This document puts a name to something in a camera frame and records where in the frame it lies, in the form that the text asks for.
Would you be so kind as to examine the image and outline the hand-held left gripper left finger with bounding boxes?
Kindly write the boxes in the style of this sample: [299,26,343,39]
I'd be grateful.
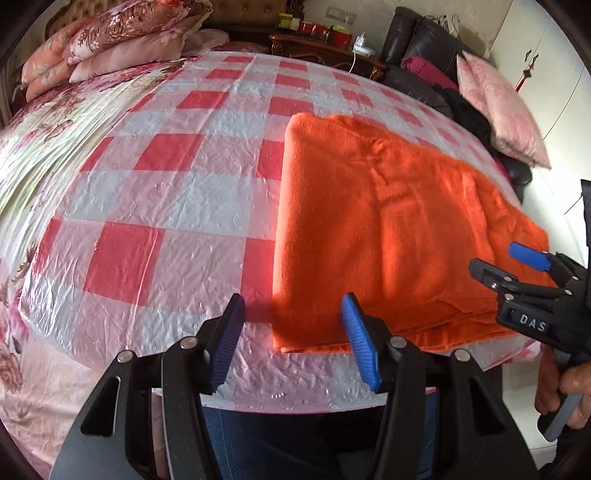
[50,293,247,480]

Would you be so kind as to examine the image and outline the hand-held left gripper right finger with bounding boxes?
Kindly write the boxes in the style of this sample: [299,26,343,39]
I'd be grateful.
[341,292,541,480]

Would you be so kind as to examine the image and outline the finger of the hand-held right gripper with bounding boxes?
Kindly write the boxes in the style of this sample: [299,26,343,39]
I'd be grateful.
[468,258,573,303]
[508,242,583,284]

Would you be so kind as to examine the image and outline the orange towel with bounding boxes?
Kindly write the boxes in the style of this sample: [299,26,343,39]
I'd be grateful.
[272,113,557,354]

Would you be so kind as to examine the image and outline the person's right hand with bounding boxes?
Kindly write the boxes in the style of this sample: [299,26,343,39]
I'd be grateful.
[534,346,591,432]

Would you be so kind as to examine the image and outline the person's legs in jeans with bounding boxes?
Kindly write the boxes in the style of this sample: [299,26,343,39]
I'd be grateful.
[152,388,439,480]

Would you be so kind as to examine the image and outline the pink patterned pillow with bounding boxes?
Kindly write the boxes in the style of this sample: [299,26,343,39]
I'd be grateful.
[456,50,552,169]

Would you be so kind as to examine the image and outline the black garment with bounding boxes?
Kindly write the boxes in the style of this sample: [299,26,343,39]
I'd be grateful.
[434,85,497,148]

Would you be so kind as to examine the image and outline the red checkered plastic sheet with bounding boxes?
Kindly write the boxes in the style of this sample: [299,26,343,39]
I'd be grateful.
[18,51,541,414]

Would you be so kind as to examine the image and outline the red hanging ornament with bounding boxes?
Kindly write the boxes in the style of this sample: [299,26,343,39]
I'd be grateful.
[516,53,541,93]

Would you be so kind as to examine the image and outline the black leather armchair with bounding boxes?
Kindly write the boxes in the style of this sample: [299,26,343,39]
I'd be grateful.
[381,7,532,204]

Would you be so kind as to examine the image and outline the grey cloth bundle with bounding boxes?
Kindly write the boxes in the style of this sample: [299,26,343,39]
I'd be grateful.
[422,15,460,33]

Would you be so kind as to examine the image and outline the dark wooden nightstand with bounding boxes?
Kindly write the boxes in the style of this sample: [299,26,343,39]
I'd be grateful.
[269,28,389,81]

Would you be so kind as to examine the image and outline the tufted wooden headboard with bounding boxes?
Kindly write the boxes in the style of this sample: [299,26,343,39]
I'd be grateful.
[46,0,305,38]

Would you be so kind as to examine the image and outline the maroon floral pillow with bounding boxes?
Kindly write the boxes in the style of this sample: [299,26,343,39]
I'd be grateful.
[62,0,213,65]

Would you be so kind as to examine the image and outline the peach floral pillow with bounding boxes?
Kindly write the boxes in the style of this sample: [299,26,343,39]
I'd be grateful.
[21,18,88,102]

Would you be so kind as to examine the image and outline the white charger with cable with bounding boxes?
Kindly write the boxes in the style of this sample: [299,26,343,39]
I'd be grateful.
[350,31,376,75]

